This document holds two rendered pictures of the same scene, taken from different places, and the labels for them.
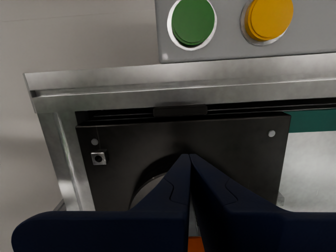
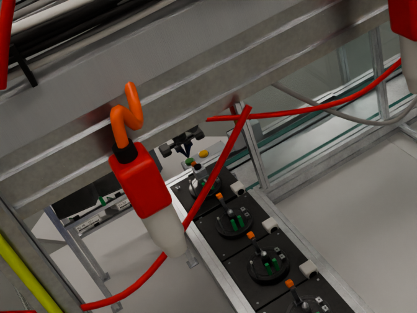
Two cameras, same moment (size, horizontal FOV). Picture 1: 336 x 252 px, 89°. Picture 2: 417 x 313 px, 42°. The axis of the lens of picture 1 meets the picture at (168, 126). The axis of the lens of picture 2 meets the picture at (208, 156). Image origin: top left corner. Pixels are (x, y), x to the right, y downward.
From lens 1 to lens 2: 2.23 m
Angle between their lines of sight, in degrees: 71
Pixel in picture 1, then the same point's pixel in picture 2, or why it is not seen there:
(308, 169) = (249, 172)
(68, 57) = not seen: hidden behind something
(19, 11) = not seen: hidden behind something
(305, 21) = (211, 151)
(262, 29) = (202, 154)
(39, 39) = not seen: hidden behind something
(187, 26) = (188, 161)
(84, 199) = (177, 205)
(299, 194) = (253, 178)
